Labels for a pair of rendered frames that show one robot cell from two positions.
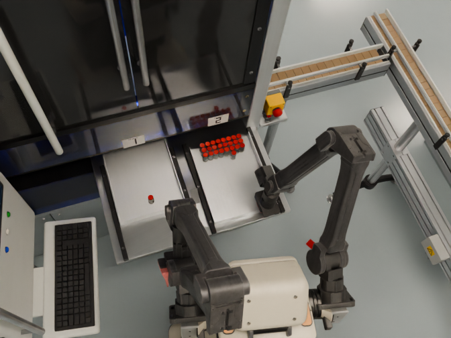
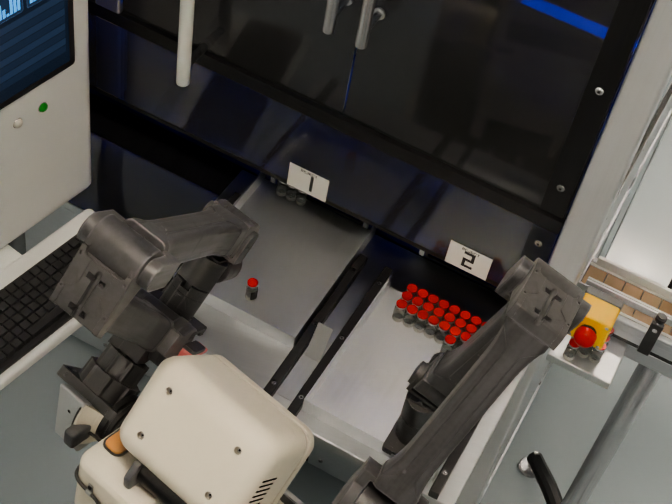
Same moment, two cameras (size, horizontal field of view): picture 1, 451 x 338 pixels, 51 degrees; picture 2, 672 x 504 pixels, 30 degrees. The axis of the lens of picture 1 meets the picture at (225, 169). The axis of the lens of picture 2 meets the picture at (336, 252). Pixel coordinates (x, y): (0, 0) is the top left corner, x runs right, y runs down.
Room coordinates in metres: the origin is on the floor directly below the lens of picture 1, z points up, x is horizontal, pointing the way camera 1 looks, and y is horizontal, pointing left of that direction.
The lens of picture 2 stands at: (-0.25, -0.88, 2.75)
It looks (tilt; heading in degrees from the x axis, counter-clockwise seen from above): 49 degrees down; 46
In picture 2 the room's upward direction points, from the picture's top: 12 degrees clockwise
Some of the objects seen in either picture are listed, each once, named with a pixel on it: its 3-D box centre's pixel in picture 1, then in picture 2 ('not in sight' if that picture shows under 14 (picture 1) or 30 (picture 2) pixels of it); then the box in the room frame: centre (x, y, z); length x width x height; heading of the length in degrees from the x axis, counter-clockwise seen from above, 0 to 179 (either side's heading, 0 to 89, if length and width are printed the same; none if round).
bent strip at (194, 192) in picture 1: (198, 208); (305, 361); (0.65, 0.08, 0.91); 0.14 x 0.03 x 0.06; 27
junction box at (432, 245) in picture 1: (435, 249); not in sight; (0.79, -1.04, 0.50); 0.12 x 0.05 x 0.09; 27
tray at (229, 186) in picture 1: (232, 176); (410, 372); (0.81, -0.03, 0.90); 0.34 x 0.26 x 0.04; 26
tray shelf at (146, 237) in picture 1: (188, 182); (336, 325); (0.77, 0.14, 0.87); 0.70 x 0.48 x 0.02; 117
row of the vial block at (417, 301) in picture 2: (222, 147); (442, 321); (0.93, 0.03, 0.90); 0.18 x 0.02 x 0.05; 116
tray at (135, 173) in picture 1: (142, 176); (278, 253); (0.76, 0.32, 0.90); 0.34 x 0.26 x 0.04; 27
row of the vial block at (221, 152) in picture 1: (223, 152); (436, 329); (0.91, 0.02, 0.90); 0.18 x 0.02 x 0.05; 116
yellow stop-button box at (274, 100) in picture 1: (272, 102); (594, 318); (1.13, -0.15, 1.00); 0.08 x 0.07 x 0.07; 27
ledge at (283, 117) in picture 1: (268, 110); (589, 346); (1.17, -0.15, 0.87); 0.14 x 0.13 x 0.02; 27
